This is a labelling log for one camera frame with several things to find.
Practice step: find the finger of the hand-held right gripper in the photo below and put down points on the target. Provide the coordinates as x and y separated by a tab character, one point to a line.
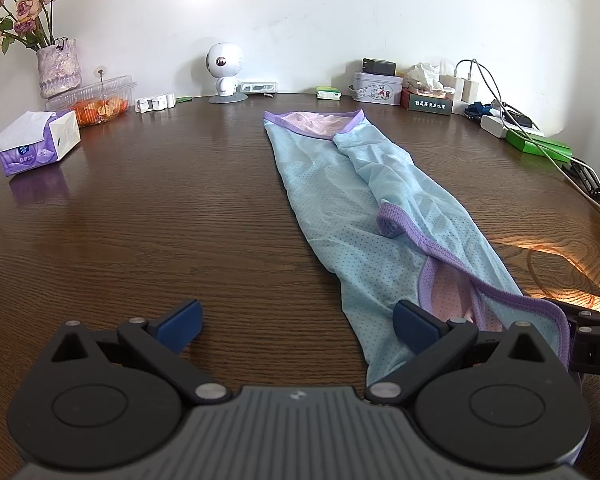
592	316

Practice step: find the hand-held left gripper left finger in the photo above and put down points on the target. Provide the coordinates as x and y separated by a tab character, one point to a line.
182	322

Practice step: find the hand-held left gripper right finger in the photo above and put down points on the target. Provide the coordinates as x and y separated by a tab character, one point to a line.
415	327

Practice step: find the blue mesh vest purple trim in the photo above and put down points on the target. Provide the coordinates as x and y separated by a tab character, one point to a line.
340	185

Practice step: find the black folding holder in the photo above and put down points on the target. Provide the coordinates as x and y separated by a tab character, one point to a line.
582	175

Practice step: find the green flat box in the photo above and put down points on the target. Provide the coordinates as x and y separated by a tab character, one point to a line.
535	145

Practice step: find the dark electronic module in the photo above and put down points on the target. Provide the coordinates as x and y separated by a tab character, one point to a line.
519	121

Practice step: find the white rectangular block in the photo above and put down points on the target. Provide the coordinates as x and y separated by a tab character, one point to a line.
494	126

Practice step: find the white folding clip gadget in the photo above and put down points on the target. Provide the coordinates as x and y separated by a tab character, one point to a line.
155	102

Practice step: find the dark green tissue box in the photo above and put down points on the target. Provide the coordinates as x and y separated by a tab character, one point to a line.
430	106

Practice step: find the purple tissue pack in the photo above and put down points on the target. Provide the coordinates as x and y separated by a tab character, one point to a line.
35	155

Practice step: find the white power strip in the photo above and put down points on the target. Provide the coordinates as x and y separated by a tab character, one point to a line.
460	107

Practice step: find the clear plastic food container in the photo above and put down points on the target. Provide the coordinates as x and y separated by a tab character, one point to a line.
100	107

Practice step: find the printed tin box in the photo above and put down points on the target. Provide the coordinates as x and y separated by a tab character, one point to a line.
377	90

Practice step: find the white charger adapter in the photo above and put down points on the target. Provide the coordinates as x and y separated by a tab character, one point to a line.
470	89
449	85

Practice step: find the white rectangular device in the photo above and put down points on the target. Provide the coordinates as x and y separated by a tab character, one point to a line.
260	87

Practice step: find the small green white box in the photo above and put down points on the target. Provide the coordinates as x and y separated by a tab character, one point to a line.
328	93

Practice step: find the white crumpled tissue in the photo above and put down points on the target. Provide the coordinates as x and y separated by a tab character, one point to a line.
424	76

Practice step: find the white round-headed robot figure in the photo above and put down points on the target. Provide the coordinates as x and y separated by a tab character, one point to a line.
222	62

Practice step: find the black charger block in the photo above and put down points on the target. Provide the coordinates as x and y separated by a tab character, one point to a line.
378	66

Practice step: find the mottled purple vase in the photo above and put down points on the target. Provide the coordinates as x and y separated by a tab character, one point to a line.
57	72

